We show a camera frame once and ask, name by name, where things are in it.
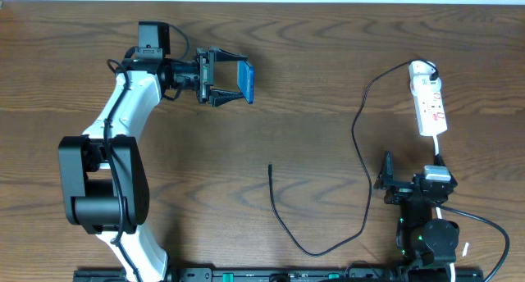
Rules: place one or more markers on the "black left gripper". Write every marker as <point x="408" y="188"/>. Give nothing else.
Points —
<point x="203" y="77"/>

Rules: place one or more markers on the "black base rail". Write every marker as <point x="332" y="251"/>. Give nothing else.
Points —
<point x="359" y="273"/>

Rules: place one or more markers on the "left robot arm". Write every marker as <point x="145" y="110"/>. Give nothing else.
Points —
<point x="104" y="185"/>

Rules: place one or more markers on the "white USB charger plug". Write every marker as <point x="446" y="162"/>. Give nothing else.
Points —
<point x="423" y="67"/>

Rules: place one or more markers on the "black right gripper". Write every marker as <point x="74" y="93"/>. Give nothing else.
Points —
<point x="407" y="187"/>

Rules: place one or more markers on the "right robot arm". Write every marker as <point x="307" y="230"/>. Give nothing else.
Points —
<point x="426" y="240"/>

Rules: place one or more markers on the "blue Samsung Galaxy smartphone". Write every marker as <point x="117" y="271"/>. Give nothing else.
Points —
<point x="246" y="80"/>

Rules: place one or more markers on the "small white paper scrap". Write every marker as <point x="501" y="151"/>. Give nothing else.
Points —
<point x="465" y="249"/>

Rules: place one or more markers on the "white power strip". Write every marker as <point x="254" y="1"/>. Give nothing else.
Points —
<point x="429" y="106"/>

